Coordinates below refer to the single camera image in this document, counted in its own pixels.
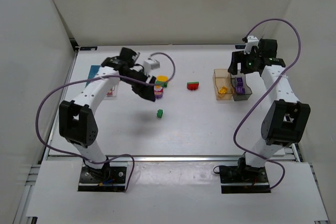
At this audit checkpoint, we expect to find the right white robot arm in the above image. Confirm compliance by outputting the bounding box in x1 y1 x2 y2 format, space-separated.
228 36 311 179

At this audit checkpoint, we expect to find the aluminium table frame rail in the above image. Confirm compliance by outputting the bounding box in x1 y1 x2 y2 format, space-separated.
283 144 303 162

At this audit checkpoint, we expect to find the smoky grey transparent container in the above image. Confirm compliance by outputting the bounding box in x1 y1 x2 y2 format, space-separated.
230 73 253 102

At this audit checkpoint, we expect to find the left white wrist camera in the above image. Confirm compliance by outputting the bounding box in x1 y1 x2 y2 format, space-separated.
143 58 160 74

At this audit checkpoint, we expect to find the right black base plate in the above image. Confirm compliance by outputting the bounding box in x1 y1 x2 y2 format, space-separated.
213 165 271 194

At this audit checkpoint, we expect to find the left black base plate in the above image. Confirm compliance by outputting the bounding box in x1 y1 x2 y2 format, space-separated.
78 162 135 193

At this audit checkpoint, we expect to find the amber transparent container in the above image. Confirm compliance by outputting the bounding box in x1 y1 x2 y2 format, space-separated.
213 69 234 101

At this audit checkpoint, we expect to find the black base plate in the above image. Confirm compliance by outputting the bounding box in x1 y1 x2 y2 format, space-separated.
78 162 135 193
213 165 271 194

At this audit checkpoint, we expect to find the green lego connector brick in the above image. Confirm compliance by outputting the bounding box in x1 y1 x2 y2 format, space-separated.
156 109 163 118

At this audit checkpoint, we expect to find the blue container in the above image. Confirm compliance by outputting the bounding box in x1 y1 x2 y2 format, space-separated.
88 65 100 79

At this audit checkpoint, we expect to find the purple flower lego piece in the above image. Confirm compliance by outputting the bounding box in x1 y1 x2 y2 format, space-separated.
235 77 244 87

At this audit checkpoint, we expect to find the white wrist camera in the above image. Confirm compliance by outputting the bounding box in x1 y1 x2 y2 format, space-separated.
242 35 259 54
143 58 160 74

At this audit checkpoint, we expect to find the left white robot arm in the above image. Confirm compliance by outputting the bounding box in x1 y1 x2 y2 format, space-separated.
59 47 160 182

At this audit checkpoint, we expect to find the clear transparent container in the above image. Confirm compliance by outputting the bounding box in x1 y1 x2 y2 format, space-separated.
104 83 119 100

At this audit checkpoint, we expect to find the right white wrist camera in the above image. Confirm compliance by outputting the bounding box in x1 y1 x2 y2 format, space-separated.
242 35 259 54

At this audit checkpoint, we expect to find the yellow rounded lego brick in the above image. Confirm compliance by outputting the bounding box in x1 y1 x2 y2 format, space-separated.
156 75 169 82

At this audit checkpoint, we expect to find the purple round lego piece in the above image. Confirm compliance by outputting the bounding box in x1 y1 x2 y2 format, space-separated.
235 87 246 95

